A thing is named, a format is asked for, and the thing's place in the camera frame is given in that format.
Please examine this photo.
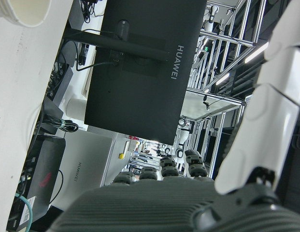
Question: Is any white ridged cup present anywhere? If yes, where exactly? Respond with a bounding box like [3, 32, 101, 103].
[0, 0, 52, 28]

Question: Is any black monitor cable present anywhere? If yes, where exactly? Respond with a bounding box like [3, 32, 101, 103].
[75, 40, 117, 73]

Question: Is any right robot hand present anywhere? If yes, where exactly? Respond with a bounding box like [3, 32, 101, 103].
[50, 0, 300, 232]

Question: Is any teal cable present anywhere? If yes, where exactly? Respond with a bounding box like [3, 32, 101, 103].
[15, 192, 34, 232]

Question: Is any black Huawei monitor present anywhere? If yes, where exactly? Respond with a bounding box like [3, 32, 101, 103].
[84, 0, 208, 146]

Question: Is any silver Huawei laptop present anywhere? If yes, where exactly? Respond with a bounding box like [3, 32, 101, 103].
[49, 131, 117, 211]

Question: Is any grey dock box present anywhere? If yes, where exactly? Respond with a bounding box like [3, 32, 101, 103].
[46, 62, 73, 100]

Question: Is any black computer box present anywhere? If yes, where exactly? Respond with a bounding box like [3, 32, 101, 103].
[6, 134, 66, 231]

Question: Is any aluminium frame enclosure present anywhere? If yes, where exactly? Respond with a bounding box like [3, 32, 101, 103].
[185, 0, 267, 180]

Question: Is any black monitor stand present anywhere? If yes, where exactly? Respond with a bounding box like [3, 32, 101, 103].
[63, 20, 170, 63]

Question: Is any black cable bundle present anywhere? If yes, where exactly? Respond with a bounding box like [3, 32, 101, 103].
[40, 115, 80, 134]

